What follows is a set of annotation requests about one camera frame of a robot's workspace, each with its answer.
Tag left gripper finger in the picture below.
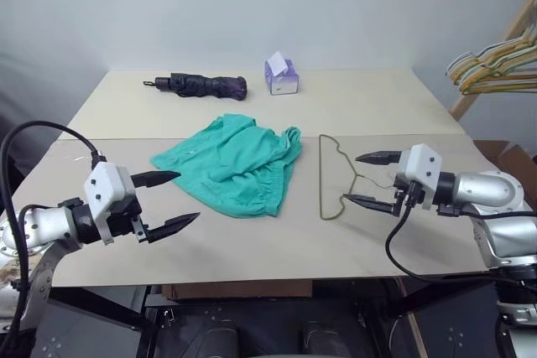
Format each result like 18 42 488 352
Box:
145 212 201 244
130 170 182 188

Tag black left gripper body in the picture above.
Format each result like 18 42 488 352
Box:
107 196 152 244

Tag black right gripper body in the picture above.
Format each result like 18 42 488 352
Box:
392 177 425 219

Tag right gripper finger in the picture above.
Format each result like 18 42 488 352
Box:
341 193 398 215
355 150 404 167

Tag olive wire hanger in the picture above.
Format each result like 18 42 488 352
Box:
318 134 398 221

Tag green shorts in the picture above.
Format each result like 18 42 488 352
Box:
149 112 304 220

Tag folded dark purple umbrella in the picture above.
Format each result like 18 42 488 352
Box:
142 74 248 102

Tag hangers on wooden rack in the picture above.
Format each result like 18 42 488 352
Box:
448 0 537 122

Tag brown cardboard box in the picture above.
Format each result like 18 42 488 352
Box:
473 139 537 191

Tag light wooden slat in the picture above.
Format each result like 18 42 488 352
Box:
397 280 425 358

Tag purple tissue box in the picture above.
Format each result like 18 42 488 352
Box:
263 51 301 96

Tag dark rounded shape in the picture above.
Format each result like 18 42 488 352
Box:
203 319 241 358
299 319 337 358

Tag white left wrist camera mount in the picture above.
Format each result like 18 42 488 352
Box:
83 160 138 246

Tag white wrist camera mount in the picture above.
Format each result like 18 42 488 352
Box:
396 143 444 210
83 160 138 246

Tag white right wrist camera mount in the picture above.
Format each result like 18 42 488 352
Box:
396 143 444 210

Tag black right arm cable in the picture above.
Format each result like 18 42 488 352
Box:
385 181 537 288

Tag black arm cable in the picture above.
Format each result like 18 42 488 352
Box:
0 120 107 350
385 181 537 288

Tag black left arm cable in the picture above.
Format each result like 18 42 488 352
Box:
0 120 107 350

